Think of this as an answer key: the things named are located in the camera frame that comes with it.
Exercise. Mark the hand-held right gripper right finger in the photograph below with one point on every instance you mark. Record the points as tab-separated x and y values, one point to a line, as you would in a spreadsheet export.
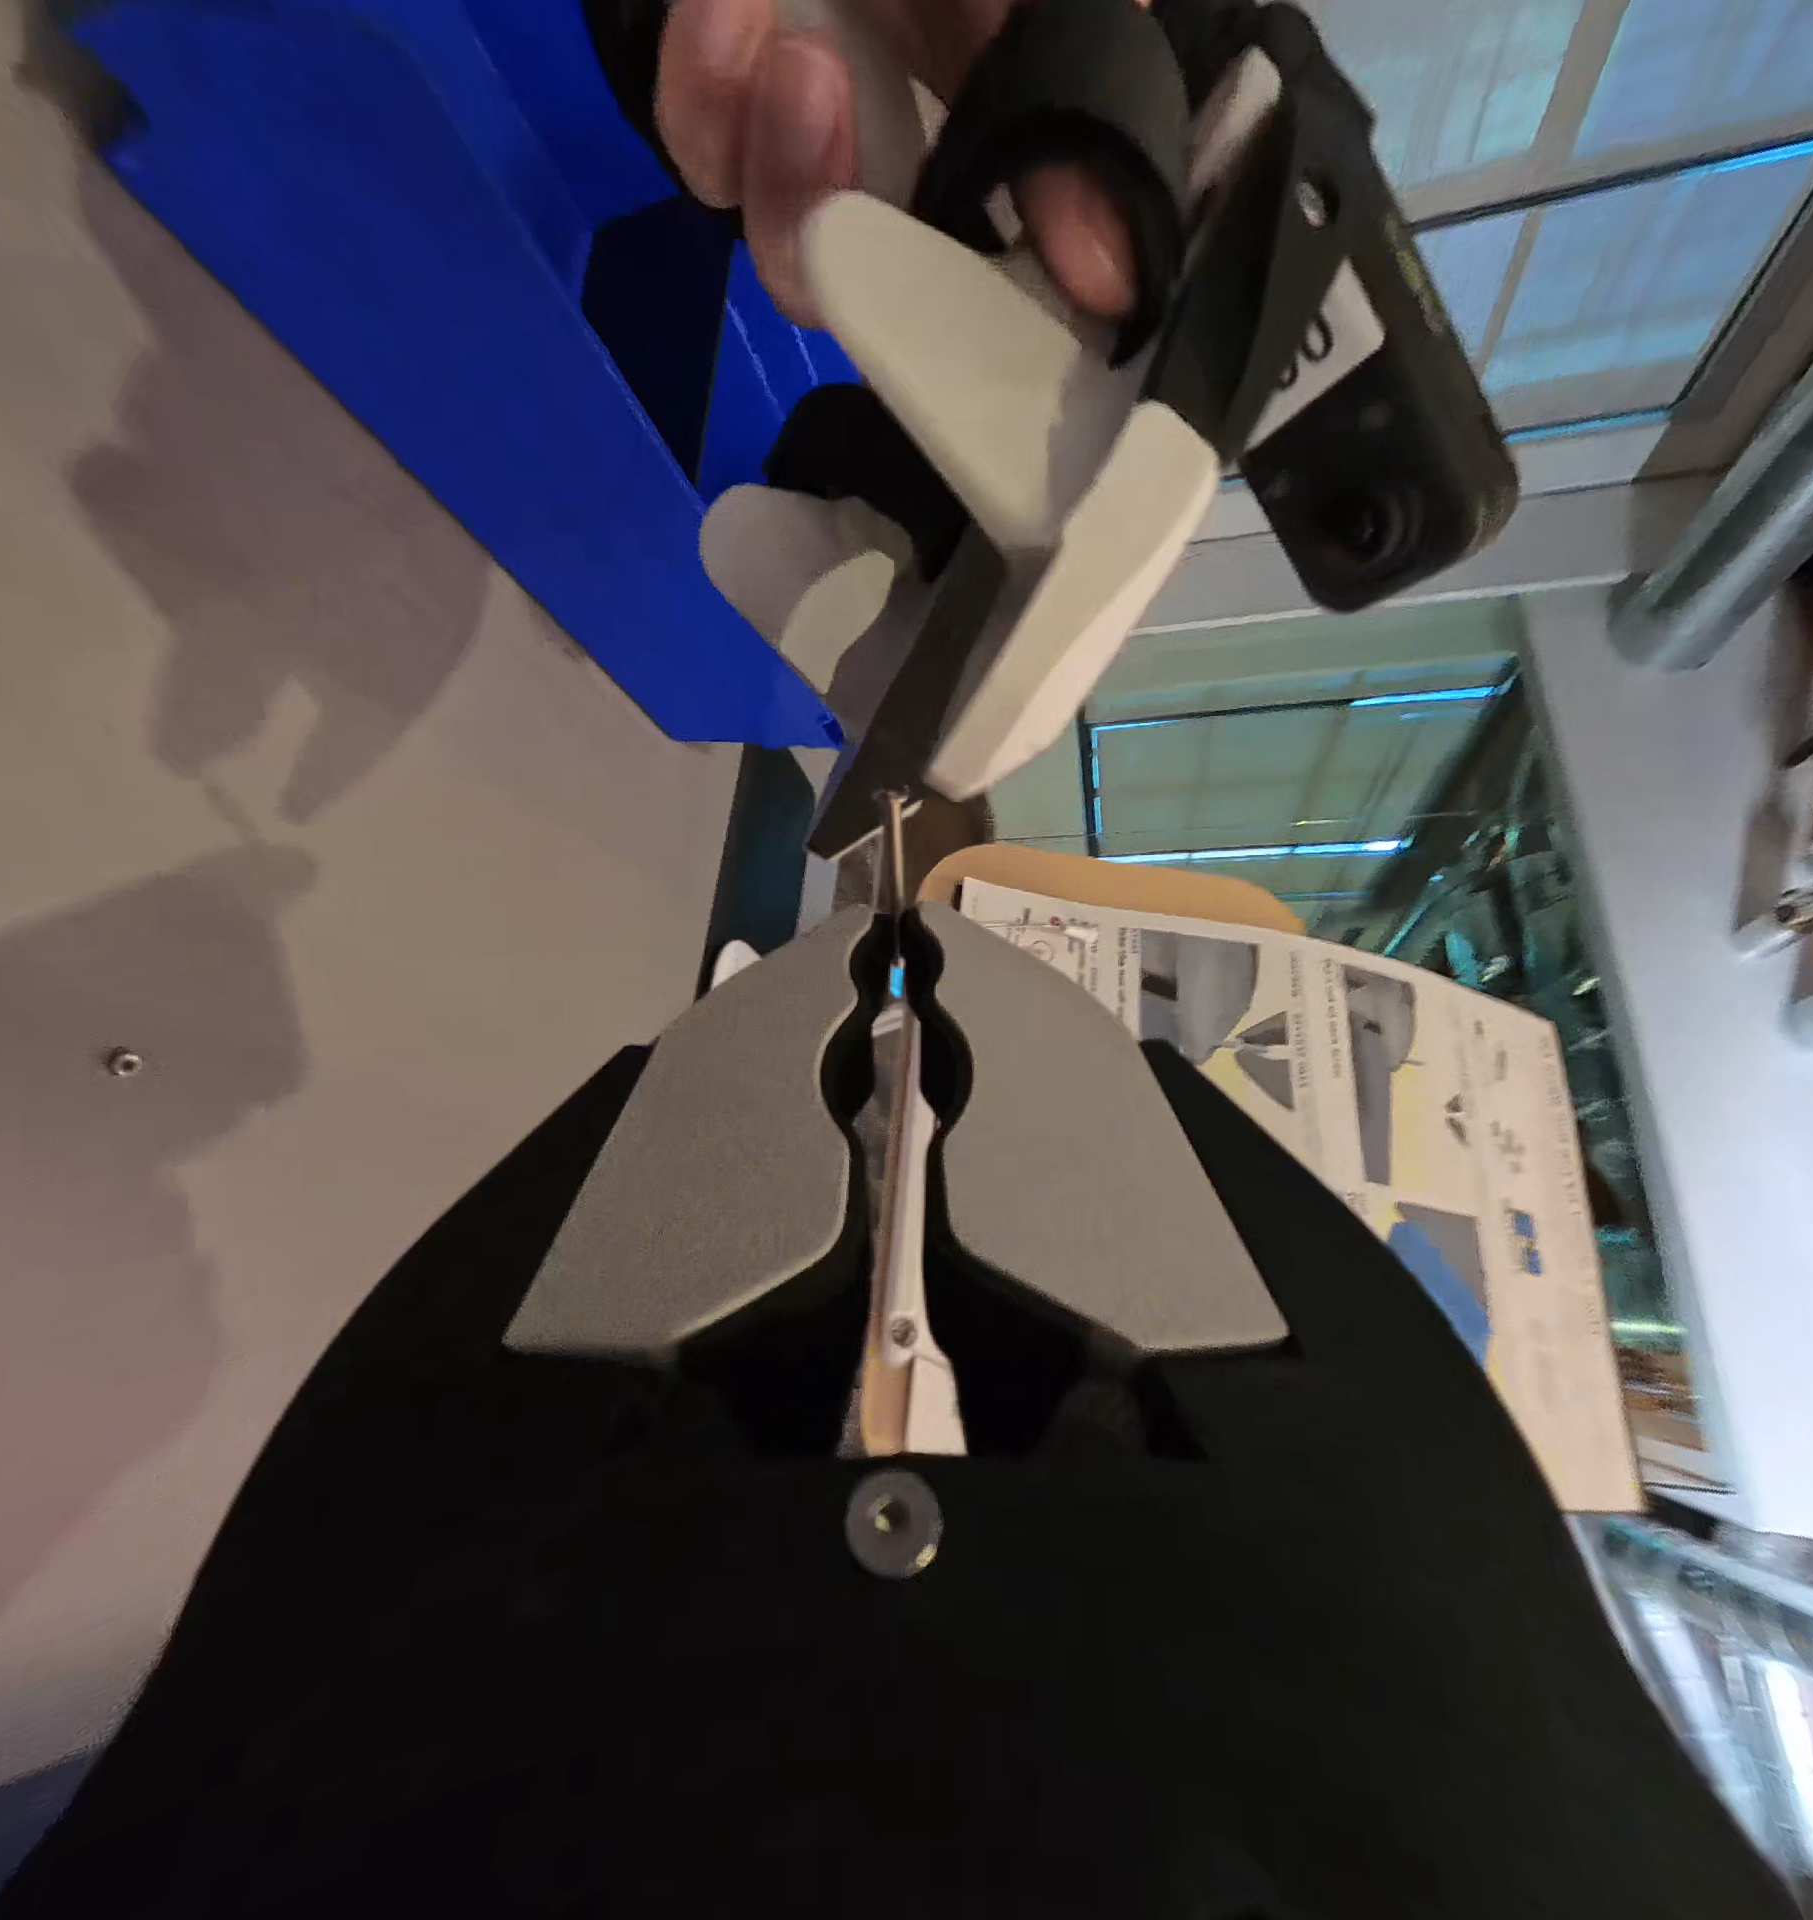
1100	1186

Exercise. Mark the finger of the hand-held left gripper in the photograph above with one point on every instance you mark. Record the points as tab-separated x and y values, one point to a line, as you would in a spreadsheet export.
1086	601
801	571

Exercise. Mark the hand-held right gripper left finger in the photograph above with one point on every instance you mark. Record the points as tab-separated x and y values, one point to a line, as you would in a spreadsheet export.
696	1186

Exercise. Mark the long metal bolt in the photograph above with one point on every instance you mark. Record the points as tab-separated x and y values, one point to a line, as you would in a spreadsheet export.
894	856

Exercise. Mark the blue divided plastic bin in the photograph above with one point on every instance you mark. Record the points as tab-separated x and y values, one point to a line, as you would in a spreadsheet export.
426	299

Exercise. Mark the white document stand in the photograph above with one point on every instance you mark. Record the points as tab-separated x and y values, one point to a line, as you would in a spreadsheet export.
927	1411

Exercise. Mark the large paned window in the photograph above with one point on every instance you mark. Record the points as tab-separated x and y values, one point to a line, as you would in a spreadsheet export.
1626	271

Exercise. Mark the printed instruction sheet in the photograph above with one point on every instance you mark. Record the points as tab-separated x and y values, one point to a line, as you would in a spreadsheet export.
1446	1200

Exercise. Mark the shiny metal pole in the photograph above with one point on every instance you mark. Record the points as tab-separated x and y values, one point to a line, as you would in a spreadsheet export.
1747	510

